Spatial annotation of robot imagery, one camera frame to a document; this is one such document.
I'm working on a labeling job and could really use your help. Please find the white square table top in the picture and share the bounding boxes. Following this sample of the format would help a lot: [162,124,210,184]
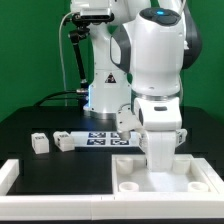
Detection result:
[112,154,223,193]

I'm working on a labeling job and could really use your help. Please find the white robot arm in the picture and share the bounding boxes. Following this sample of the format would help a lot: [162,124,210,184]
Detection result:
[70,0,201,172]

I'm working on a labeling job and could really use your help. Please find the white U-shaped obstacle fence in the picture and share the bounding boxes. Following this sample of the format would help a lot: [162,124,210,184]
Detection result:
[0,159,224,221]

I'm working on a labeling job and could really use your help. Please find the black cables at base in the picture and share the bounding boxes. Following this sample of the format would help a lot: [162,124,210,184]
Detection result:
[33,88,90,108]

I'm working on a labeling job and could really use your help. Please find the white cable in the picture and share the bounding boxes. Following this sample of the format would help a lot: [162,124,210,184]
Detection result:
[58,11,76,108]

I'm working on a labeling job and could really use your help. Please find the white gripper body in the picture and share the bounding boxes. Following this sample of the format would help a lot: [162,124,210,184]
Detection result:
[134,97,182,172]

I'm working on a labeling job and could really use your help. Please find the grey camera on mount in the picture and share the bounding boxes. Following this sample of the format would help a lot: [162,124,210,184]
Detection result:
[80,8,112,19]

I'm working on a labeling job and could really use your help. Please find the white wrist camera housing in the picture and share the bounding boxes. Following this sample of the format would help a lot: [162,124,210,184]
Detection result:
[116,104,143,141]

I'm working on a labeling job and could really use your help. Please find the white sheet with tags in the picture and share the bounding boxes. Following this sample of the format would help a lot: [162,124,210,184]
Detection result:
[71,131,139,147]

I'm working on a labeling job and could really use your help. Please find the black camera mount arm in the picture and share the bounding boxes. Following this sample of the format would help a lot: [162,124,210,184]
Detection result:
[68,13,90,89]

